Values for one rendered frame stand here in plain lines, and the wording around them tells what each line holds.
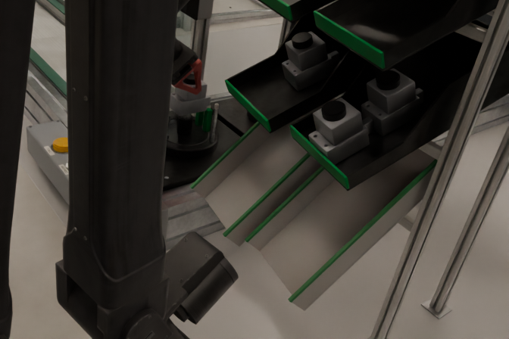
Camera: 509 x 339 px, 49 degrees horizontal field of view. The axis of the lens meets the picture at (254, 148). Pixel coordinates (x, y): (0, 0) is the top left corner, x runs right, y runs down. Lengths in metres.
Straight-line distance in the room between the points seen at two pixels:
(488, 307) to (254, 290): 0.43
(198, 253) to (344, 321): 0.53
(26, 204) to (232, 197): 0.43
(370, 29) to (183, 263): 0.35
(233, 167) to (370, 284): 0.34
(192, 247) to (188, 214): 0.51
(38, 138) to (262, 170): 0.47
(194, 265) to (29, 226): 0.64
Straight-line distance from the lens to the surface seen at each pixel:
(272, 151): 0.93
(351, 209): 0.84
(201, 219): 1.06
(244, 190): 0.92
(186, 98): 1.08
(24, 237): 1.09
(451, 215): 1.35
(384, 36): 0.68
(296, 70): 0.83
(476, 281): 1.19
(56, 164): 1.09
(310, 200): 0.87
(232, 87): 0.85
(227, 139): 1.18
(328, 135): 0.71
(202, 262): 0.51
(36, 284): 1.00
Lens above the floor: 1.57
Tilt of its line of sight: 31 degrees down
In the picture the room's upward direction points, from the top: 10 degrees clockwise
